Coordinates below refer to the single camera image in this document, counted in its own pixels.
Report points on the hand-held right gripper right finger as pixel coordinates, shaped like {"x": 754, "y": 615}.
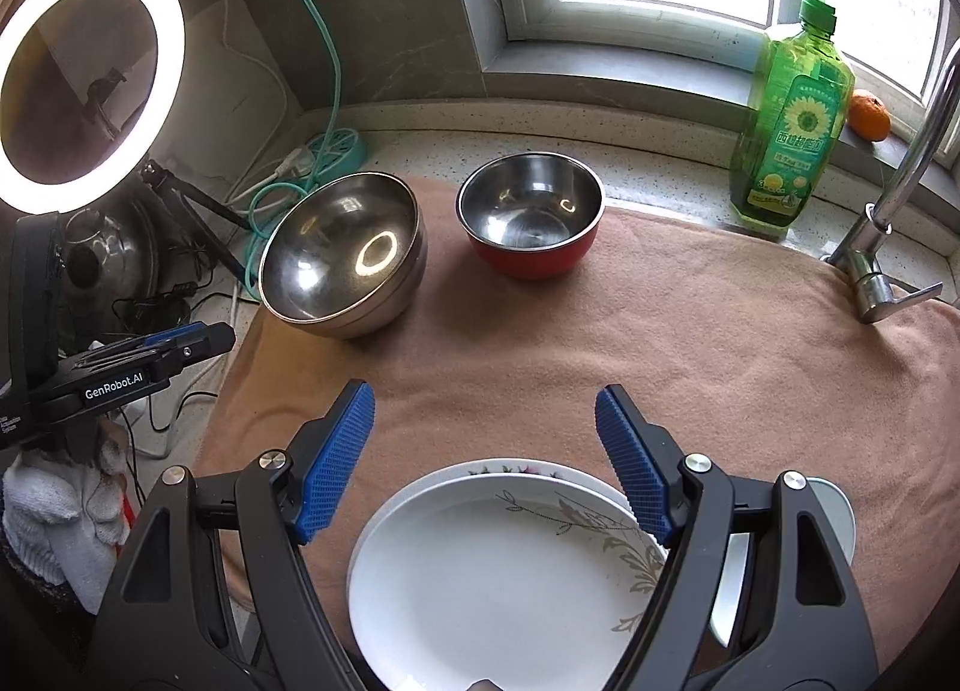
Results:
{"x": 637, "y": 466}

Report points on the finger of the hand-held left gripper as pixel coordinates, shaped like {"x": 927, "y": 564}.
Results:
{"x": 202, "y": 342}

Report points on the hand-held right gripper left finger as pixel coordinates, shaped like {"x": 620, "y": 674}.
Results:
{"x": 337, "y": 466}

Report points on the large floral plate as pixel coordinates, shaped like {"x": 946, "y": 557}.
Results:
{"x": 510, "y": 467}

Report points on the large steel bowl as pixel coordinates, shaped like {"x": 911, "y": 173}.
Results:
{"x": 330, "y": 248}

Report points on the white leaf-print plate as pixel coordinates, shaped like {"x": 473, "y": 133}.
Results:
{"x": 465, "y": 586}

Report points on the light blue bowl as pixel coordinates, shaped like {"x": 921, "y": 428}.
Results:
{"x": 836, "y": 518}

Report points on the red steel bowl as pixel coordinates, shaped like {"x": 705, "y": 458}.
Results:
{"x": 525, "y": 260}

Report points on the pink towel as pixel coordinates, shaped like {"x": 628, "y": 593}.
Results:
{"x": 600, "y": 331}

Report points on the chrome faucet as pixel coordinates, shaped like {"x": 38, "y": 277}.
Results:
{"x": 870, "y": 248}

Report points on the green dish soap bottle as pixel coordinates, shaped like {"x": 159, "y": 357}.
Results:
{"x": 795, "y": 136}

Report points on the orange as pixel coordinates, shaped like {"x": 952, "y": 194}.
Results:
{"x": 870, "y": 117}

